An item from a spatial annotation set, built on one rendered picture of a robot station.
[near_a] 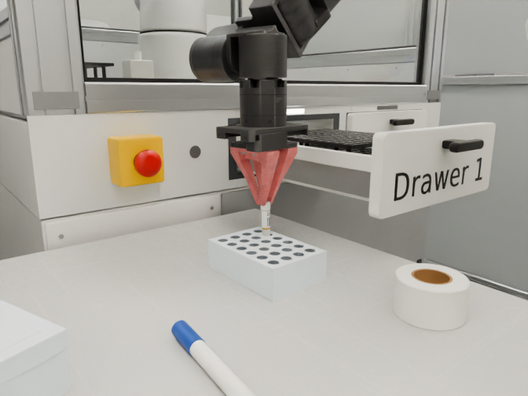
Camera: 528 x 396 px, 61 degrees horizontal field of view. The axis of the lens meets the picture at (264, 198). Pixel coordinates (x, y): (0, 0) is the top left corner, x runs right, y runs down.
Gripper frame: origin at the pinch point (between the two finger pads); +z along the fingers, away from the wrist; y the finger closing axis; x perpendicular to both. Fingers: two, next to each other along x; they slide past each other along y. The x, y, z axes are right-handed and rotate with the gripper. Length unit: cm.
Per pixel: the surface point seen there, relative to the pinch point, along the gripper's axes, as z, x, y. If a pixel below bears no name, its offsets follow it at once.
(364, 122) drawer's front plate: -6, -16, -49
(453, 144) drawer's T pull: -6.2, 15.3, -20.3
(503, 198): 39, -26, -190
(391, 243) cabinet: 27, -16, -65
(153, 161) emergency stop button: -3.4, -17.6, 4.9
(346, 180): -1.0, 4.0, -12.3
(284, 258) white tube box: 5.1, 7.1, 4.0
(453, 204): 47, -50, -193
